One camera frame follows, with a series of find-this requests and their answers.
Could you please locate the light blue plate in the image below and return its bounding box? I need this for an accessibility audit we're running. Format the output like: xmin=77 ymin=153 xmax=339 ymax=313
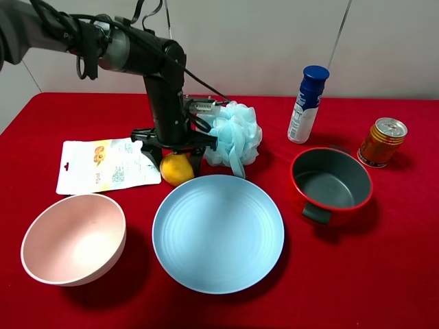
xmin=152 ymin=175 xmax=285 ymax=295

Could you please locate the black cable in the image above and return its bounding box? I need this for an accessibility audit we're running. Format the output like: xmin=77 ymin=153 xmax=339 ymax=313
xmin=29 ymin=0 xmax=231 ymax=103

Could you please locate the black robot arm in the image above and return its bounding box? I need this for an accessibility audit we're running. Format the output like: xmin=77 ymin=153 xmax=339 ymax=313
xmin=1 ymin=1 xmax=217 ymax=175

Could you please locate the light blue bath loofah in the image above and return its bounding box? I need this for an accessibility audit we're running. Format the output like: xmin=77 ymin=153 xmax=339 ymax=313
xmin=198 ymin=101 xmax=263 ymax=178

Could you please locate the red tablecloth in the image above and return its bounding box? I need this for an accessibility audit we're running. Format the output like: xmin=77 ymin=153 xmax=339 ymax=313
xmin=1 ymin=93 xmax=438 ymax=328

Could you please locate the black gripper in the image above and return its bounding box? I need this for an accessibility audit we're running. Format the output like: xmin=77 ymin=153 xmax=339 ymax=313
xmin=130 ymin=77 xmax=217 ymax=177

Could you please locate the white snack pouch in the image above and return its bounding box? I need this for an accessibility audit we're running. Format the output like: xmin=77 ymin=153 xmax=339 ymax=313
xmin=56 ymin=138 xmax=161 ymax=195

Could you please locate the gold drink can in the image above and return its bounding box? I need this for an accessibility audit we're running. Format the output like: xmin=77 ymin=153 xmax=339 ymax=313
xmin=357 ymin=117 xmax=408 ymax=168

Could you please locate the pink bowl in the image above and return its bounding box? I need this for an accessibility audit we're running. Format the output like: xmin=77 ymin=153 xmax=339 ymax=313
xmin=21 ymin=194 xmax=126 ymax=287

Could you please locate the red pot with grey inside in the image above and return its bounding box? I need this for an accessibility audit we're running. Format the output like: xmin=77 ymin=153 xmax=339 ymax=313
xmin=287 ymin=147 xmax=373 ymax=227

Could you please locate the yellow lemon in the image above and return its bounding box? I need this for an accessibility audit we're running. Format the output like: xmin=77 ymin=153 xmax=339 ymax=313
xmin=160 ymin=153 xmax=195 ymax=186

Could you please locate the blue and white bottle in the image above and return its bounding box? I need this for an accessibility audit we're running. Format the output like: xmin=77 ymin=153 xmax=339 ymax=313
xmin=287 ymin=65 xmax=330 ymax=144

